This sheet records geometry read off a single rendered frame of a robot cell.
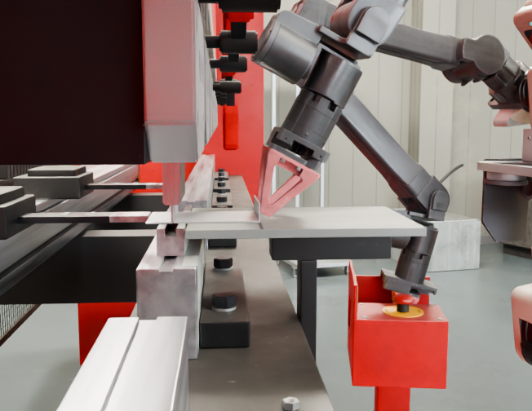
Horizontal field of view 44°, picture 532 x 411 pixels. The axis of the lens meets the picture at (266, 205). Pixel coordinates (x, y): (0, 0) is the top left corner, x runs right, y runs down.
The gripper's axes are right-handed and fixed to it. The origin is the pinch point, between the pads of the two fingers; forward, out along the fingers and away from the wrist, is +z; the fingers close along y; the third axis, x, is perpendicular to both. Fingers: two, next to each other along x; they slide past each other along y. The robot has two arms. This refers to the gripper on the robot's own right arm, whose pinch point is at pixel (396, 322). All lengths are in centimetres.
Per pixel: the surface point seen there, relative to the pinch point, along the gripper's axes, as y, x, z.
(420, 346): -2.1, 15.0, -0.9
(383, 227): 15, 53, -23
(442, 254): -90, -363, 31
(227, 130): 37, 33, -28
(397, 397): -2.6, 7.7, 11.5
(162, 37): 32, 97, -33
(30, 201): 56, 46, -14
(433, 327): -3.3, 15.1, -4.7
